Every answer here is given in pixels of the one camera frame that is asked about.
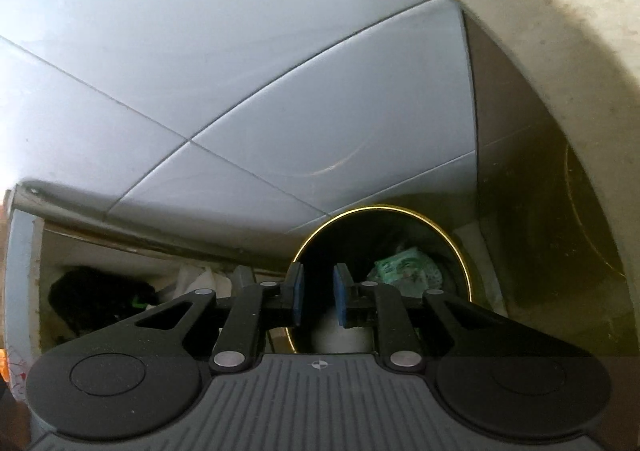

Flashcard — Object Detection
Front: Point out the white foam fruit net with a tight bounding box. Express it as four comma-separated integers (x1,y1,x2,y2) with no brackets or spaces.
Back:
311,310,373,353

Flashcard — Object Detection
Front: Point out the black gold rim trash bin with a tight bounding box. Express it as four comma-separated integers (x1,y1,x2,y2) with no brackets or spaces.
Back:
288,204,473,353

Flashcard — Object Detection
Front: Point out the green snack wrapper bag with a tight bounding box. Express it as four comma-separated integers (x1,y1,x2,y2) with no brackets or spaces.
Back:
368,247,444,298

